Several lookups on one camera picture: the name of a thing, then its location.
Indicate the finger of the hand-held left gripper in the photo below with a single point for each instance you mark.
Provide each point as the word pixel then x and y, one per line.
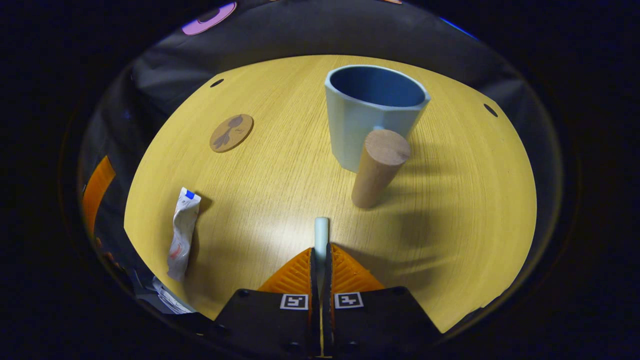
pixel 97 192

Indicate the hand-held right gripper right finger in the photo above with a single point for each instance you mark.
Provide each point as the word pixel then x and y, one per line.
pixel 380 322

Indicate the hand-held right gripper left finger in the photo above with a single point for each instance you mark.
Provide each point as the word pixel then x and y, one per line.
pixel 265 325

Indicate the white toothpaste tube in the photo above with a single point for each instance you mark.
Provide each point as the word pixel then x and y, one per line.
pixel 182 230

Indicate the white toothbrush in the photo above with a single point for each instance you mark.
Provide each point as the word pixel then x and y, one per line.
pixel 321 235

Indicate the round wooden coaster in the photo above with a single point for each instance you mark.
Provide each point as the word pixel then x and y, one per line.
pixel 245 127

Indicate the wooden desktop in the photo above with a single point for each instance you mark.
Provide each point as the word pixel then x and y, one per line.
pixel 280 190

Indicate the black backdrop cloth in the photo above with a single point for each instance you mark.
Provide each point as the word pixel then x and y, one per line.
pixel 310 30

